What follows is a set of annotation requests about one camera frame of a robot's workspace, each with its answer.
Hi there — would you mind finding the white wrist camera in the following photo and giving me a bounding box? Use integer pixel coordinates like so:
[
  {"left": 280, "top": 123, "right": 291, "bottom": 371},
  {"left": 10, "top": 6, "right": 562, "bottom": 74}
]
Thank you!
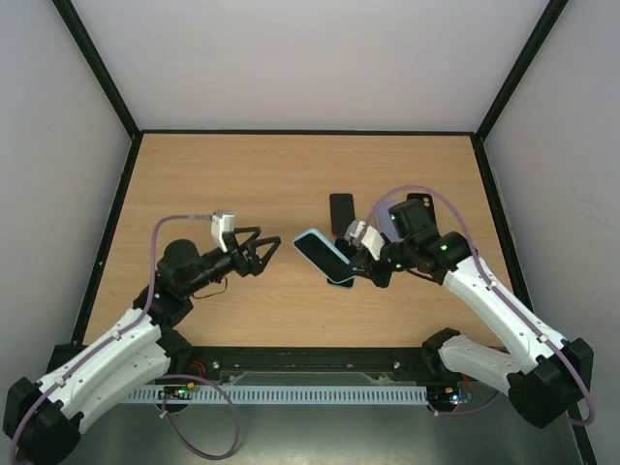
[
  {"left": 344, "top": 220, "right": 386, "bottom": 261},
  {"left": 210, "top": 209, "right": 235, "bottom": 253}
]

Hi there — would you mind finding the right circuit board with leds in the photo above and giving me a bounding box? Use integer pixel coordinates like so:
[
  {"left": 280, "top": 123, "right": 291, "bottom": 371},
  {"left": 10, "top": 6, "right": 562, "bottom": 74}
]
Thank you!
[{"left": 444, "top": 382, "right": 473, "bottom": 406}]

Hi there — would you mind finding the purple smartphone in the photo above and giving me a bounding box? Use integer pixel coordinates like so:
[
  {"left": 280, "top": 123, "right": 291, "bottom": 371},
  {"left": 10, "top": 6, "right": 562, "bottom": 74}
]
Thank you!
[{"left": 329, "top": 193, "right": 356, "bottom": 237}]

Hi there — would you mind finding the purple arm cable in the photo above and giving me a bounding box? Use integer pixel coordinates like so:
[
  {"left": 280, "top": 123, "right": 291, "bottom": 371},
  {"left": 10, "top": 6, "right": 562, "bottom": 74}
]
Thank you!
[
  {"left": 9, "top": 212, "right": 241, "bottom": 464},
  {"left": 362, "top": 184, "right": 598, "bottom": 427}
]

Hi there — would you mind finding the white slotted cable duct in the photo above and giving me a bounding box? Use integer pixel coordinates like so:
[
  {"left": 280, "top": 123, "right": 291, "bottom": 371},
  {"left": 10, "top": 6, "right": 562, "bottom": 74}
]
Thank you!
[{"left": 121, "top": 386, "right": 427, "bottom": 406}]

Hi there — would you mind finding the lavender phone case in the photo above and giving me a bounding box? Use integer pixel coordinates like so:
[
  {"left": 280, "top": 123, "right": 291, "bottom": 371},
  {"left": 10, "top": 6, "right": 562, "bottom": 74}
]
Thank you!
[{"left": 375, "top": 199, "right": 401, "bottom": 242}]

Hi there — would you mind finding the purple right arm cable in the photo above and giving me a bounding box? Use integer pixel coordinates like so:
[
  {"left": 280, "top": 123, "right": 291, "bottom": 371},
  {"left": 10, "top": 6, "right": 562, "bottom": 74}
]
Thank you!
[{"left": 362, "top": 184, "right": 598, "bottom": 427}]

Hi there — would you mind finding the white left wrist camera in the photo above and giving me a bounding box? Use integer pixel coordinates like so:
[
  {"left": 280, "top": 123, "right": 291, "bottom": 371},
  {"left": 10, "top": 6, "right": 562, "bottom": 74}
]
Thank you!
[{"left": 210, "top": 209, "right": 235, "bottom": 253}]

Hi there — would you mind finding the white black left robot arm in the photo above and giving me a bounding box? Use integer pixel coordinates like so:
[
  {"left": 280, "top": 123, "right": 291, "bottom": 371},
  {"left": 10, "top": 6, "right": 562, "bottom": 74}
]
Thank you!
[{"left": 3, "top": 227, "right": 281, "bottom": 464}]

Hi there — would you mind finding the grey metal front plate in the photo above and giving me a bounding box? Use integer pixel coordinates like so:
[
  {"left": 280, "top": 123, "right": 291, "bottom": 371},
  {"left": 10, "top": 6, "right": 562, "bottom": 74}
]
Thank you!
[{"left": 66, "top": 401, "right": 581, "bottom": 464}]

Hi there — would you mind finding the black enclosure frame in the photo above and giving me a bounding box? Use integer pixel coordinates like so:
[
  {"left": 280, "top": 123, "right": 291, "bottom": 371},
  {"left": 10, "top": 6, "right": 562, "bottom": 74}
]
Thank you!
[{"left": 9, "top": 0, "right": 620, "bottom": 465}]

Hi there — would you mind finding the light blue card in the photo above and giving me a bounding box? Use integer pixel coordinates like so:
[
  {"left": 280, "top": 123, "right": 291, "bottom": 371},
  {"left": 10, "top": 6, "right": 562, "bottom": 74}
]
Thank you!
[{"left": 292, "top": 229, "right": 356, "bottom": 285}]

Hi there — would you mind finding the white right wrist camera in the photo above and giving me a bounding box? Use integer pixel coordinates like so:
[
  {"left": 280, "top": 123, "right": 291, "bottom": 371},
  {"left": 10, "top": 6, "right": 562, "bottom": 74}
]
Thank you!
[{"left": 344, "top": 220, "right": 386, "bottom": 261}]

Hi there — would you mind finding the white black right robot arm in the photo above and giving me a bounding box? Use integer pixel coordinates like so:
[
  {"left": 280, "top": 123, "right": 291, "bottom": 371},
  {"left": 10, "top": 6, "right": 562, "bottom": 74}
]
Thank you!
[{"left": 345, "top": 200, "right": 594, "bottom": 428}]

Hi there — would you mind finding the black phone case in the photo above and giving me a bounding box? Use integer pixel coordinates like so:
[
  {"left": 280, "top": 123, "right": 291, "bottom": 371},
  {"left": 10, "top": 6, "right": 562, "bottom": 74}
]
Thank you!
[{"left": 407, "top": 193, "right": 436, "bottom": 222}]

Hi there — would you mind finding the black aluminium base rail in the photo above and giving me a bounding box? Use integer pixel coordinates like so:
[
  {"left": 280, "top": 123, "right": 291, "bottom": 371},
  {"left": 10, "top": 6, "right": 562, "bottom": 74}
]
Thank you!
[{"left": 169, "top": 346, "right": 463, "bottom": 385}]

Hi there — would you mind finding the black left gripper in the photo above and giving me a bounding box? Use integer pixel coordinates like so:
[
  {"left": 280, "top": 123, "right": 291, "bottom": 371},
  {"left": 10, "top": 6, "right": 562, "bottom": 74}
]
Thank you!
[{"left": 183, "top": 227, "right": 281, "bottom": 297}]

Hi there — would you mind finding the left circuit board with leds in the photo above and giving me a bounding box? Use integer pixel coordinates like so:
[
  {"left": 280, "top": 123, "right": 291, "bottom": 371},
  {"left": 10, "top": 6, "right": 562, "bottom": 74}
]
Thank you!
[{"left": 160, "top": 382, "right": 201, "bottom": 400}]

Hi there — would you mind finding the circuit board with leds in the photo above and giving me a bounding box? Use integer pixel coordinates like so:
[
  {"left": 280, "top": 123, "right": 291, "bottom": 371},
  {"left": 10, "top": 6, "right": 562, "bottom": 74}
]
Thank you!
[
  {"left": 444, "top": 382, "right": 473, "bottom": 406},
  {"left": 160, "top": 382, "right": 201, "bottom": 400}
]

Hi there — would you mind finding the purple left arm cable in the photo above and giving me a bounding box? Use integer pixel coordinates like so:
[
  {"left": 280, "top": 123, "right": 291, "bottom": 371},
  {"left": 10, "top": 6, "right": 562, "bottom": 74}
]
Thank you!
[{"left": 9, "top": 212, "right": 241, "bottom": 464}]

